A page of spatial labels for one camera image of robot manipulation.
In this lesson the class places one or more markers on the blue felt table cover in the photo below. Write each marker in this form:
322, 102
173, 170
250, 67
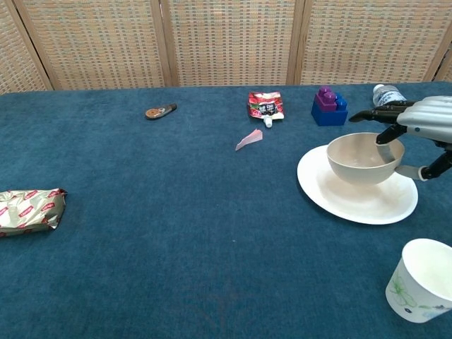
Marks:
141, 212

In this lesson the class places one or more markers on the gold red snack package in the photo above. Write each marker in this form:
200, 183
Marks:
28, 212

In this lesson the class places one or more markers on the brown black correction tape dispenser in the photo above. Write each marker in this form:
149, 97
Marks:
157, 112

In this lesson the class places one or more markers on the white round plate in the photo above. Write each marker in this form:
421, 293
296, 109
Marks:
363, 205

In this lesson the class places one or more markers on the beige bowl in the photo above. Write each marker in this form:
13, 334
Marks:
356, 173

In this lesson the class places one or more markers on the woven folding screen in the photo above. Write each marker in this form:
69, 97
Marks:
229, 42

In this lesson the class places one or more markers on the red spouted drink pouch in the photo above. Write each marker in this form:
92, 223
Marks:
265, 104

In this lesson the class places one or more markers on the blue building block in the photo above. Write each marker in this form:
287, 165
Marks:
330, 118

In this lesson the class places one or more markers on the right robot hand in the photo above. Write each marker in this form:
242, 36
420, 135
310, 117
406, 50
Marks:
431, 120

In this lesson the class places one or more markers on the purple building block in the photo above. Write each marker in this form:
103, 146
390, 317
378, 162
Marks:
326, 102

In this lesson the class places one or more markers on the pink folded paper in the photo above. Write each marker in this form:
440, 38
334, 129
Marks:
250, 139

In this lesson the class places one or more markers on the floral print paper cup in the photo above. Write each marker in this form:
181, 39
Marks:
409, 296

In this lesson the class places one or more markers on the clear plastic water bottle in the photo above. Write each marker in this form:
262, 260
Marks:
386, 96

